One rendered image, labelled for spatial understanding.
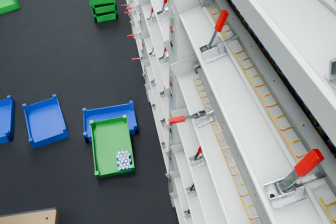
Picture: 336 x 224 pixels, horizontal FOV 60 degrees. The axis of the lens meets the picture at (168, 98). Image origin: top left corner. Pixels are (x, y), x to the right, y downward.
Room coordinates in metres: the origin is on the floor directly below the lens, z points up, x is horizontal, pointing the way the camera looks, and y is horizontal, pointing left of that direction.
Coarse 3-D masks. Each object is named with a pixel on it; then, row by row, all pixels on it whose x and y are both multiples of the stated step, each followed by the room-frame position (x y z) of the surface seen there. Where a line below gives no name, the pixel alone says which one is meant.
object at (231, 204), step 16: (176, 64) 0.56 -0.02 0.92; (192, 64) 0.57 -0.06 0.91; (192, 80) 0.53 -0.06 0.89; (192, 96) 0.48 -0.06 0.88; (192, 112) 0.44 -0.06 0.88; (208, 128) 0.38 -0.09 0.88; (208, 144) 0.35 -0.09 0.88; (224, 144) 0.34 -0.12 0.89; (208, 160) 0.31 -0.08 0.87; (224, 160) 0.30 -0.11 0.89; (224, 176) 0.27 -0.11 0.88; (224, 192) 0.24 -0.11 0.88; (240, 192) 0.23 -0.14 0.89; (224, 208) 0.21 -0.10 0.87; (240, 208) 0.21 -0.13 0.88
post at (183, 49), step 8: (176, 16) 0.58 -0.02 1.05; (176, 24) 0.57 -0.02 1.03; (176, 32) 0.57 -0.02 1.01; (184, 32) 0.57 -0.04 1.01; (176, 40) 0.57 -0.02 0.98; (184, 40) 0.57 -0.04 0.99; (176, 48) 0.57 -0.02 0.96; (184, 48) 0.57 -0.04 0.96; (192, 48) 0.57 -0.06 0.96; (176, 56) 0.57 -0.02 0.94; (184, 56) 0.57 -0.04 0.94; (176, 80) 0.56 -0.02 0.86; (176, 88) 0.56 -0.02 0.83; (176, 96) 0.56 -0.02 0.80; (176, 104) 0.56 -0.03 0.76; (184, 104) 0.57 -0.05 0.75; (176, 128) 0.56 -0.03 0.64; (176, 136) 0.56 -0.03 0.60; (168, 144) 0.65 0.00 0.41; (168, 152) 0.65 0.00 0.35; (168, 160) 0.65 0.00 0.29; (168, 168) 0.65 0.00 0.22; (176, 168) 0.56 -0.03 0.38; (168, 176) 0.65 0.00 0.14; (168, 184) 0.65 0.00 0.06
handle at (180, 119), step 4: (180, 116) 0.40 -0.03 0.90; (184, 116) 0.41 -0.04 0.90; (188, 116) 0.41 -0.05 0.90; (192, 116) 0.41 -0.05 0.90; (196, 116) 0.41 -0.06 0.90; (168, 120) 0.40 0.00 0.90; (172, 120) 0.39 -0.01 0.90; (176, 120) 0.39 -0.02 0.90; (180, 120) 0.39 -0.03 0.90; (184, 120) 0.40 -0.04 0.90
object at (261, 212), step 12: (204, 84) 0.49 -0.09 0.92; (204, 96) 0.46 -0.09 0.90; (204, 108) 0.43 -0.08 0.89; (216, 108) 0.41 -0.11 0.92; (216, 132) 0.36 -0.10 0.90; (228, 132) 0.35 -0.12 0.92; (228, 144) 0.32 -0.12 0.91; (228, 156) 0.30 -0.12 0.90; (240, 156) 0.29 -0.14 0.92; (228, 168) 0.28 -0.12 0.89; (240, 168) 0.27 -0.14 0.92; (252, 192) 0.22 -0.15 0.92; (252, 204) 0.21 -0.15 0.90; (264, 216) 0.18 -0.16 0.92
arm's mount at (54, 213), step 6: (48, 210) 0.42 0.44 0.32; (54, 210) 0.42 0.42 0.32; (6, 216) 0.40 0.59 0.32; (12, 216) 0.40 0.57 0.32; (18, 216) 0.40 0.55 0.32; (24, 216) 0.40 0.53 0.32; (30, 216) 0.40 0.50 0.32; (36, 216) 0.40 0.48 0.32; (42, 216) 0.40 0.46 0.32; (48, 216) 0.40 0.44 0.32; (54, 216) 0.40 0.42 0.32; (0, 222) 0.38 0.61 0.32; (6, 222) 0.38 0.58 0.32; (12, 222) 0.38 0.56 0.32; (18, 222) 0.38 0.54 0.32; (24, 222) 0.38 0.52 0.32; (30, 222) 0.38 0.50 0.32; (36, 222) 0.38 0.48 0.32; (42, 222) 0.38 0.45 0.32; (48, 222) 0.38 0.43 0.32; (54, 222) 0.38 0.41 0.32
